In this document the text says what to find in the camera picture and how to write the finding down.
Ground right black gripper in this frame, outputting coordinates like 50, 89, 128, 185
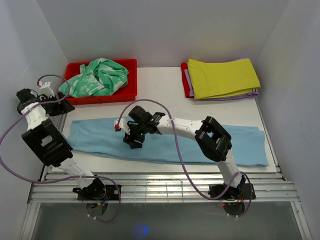
123, 121, 148, 149

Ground light blue trousers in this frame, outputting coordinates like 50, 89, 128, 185
67, 118, 269, 167

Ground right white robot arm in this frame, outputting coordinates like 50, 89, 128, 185
114, 105, 246, 200

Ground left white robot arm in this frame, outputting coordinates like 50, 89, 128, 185
16, 88, 107, 200

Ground green white patterned trousers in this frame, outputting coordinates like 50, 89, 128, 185
58, 58, 129, 98

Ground red folded trousers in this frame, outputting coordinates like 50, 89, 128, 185
180, 62, 194, 99

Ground yellow folded trousers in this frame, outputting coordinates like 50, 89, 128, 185
187, 57, 261, 100

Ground lilac folded trousers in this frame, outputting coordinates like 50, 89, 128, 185
184, 57, 260, 101

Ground red plastic bin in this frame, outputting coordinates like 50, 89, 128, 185
59, 57, 138, 106

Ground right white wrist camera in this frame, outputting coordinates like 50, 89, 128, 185
114, 117, 130, 134

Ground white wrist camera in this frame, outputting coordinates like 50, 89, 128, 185
114, 117, 130, 134
37, 81, 57, 101

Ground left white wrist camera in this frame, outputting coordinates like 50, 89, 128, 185
37, 81, 57, 101

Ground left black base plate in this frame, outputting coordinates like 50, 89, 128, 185
76, 184, 122, 201

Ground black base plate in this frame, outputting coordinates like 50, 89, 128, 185
76, 184, 122, 201
208, 183, 256, 201

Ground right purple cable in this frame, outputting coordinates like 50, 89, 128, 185
117, 99, 253, 219

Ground purple cable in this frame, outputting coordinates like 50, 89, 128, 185
0, 74, 122, 223
117, 99, 253, 219

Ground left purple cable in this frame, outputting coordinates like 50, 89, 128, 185
0, 74, 122, 223

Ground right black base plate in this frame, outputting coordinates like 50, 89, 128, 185
208, 183, 256, 201

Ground aluminium rail frame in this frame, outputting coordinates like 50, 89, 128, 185
21, 99, 313, 240

